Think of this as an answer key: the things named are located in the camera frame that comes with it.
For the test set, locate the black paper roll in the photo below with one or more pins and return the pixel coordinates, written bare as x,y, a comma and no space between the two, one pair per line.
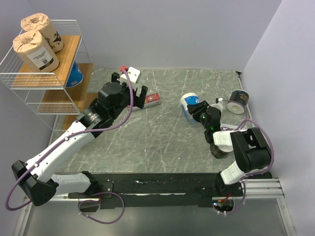
238,101
220,152

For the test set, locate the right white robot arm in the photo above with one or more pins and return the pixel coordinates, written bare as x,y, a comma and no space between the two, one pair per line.
252,151

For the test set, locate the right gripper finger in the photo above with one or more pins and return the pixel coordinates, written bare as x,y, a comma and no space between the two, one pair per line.
197,108
197,117

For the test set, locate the brown roll with cartoon print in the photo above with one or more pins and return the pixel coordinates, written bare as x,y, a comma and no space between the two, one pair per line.
42,23

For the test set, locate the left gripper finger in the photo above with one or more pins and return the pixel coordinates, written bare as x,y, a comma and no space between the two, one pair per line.
140,100
115,77

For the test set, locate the red toothpaste box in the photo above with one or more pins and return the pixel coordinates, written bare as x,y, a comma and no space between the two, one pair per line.
152,100

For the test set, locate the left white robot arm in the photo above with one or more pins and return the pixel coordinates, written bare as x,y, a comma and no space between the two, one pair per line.
37,177

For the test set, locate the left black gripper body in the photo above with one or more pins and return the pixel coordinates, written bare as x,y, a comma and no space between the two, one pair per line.
126,95

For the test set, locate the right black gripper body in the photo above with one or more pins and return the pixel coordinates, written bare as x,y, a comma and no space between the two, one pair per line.
205,125

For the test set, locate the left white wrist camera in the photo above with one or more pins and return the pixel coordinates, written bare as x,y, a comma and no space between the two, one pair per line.
134,77

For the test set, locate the white wire wooden shelf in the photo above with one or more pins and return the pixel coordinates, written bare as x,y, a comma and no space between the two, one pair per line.
46,94

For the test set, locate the black paper roll front right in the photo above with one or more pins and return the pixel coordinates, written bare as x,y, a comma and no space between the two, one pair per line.
220,152

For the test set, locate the brown roll with label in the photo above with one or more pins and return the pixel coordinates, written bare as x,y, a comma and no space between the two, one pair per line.
35,52

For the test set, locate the blue paper roll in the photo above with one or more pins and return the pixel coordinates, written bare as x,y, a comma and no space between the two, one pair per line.
75,76
189,99

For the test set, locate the grey flat box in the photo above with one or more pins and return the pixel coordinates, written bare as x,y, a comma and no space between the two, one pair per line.
225,126

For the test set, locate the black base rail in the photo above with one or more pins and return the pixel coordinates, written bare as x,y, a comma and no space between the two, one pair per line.
156,190

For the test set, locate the black paper roll far right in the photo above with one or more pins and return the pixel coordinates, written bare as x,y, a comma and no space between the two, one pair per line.
238,101

